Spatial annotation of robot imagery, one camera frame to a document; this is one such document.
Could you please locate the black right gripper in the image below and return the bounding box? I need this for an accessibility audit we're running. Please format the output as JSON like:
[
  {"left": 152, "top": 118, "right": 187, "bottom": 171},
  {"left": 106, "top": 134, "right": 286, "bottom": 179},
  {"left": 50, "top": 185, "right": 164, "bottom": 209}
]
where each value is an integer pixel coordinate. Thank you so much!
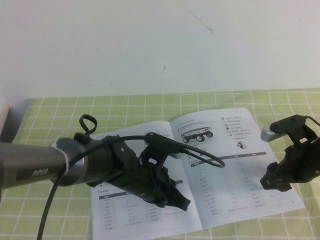
[{"left": 259, "top": 139, "right": 320, "bottom": 193}]

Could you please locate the white manual book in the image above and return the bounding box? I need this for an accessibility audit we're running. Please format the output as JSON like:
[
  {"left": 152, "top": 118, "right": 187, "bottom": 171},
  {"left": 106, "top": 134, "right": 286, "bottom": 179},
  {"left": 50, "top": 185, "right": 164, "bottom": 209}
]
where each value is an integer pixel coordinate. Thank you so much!
[{"left": 89, "top": 107, "right": 305, "bottom": 233}]

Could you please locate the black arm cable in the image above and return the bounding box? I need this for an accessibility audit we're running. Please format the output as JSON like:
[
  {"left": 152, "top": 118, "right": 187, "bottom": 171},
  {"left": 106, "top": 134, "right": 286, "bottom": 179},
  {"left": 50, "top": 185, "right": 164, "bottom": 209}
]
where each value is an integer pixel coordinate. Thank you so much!
[{"left": 34, "top": 134, "right": 226, "bottom": 240}]

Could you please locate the green checked tablecloth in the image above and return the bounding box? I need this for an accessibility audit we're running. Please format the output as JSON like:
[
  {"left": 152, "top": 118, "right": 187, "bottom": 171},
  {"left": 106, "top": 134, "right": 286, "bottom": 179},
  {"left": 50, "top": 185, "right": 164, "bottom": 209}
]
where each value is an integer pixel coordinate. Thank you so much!
[{"left": 0, "top": 87, "right": 320, "bottom": 240}]

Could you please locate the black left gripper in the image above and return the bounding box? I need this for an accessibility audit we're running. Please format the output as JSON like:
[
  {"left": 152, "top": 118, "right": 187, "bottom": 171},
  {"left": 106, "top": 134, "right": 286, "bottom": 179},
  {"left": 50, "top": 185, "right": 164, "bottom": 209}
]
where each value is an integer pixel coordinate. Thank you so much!
[{"left": 109, "top": 141, "right": 192, "bottom": 211}]

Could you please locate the black loop tether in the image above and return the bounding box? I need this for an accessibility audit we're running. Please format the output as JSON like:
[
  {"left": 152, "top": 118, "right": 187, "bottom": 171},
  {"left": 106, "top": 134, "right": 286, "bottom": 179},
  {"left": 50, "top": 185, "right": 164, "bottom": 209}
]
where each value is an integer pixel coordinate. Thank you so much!
[{"left": 73, "top": 114, "right": 98, "bottom": 145}]

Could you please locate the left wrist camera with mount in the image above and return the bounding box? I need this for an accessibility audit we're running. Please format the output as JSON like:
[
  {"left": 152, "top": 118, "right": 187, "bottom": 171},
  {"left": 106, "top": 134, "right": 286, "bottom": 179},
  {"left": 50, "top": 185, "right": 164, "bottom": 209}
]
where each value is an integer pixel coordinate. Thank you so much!
[{"left": 138, "top": 131, "right": 186, "bottom": 167}]

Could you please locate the white zip tie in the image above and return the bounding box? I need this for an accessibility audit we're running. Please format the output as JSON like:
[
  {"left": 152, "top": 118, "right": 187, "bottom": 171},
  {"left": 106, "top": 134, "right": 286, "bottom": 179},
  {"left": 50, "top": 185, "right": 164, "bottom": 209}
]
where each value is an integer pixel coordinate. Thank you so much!
[{"left": 51, "top": 141, "right": 72, "bottom": 176}]

